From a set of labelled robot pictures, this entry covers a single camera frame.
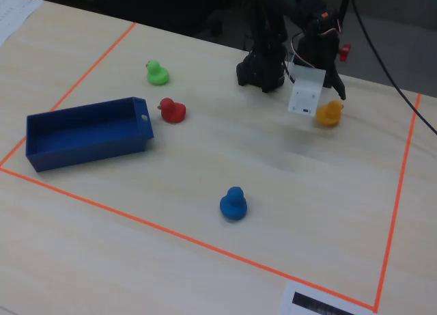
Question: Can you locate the blue plastic box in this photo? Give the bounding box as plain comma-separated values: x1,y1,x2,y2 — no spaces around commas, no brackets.
26,96,155,173

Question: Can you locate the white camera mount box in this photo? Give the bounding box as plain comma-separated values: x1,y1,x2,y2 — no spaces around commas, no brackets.
287,63,327,118

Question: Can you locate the black camera cable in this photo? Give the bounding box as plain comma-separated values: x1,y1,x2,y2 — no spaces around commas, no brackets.
337,0,354,22

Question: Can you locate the orange tape strip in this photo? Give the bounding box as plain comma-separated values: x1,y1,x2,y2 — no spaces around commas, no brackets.
0,166,378,312
0,21,137,168
373,92,422,312

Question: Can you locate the red rubber duck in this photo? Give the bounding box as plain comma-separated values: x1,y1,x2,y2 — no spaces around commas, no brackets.
156,97,187,124

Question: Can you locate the long black cable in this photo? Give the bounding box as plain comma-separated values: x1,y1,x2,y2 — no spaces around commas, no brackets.
350,0,437,135

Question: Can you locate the green rubber duck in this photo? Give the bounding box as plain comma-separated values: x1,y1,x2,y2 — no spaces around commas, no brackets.
145,59,170,87

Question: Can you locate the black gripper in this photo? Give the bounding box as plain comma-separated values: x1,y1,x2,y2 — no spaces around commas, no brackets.
295,31,347,101

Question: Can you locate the white paper with black bar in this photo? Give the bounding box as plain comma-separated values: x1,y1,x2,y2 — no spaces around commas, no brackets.
278,280,376,315

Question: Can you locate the blue rubber duck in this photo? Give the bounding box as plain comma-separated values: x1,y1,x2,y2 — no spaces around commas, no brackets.
219,187,248,221

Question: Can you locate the yellow rubber duck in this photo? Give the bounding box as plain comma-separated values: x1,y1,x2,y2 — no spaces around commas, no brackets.
315,100,345,128

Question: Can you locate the white printed paper sheet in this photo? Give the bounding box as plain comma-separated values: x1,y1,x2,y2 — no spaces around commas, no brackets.
0,0,44,48

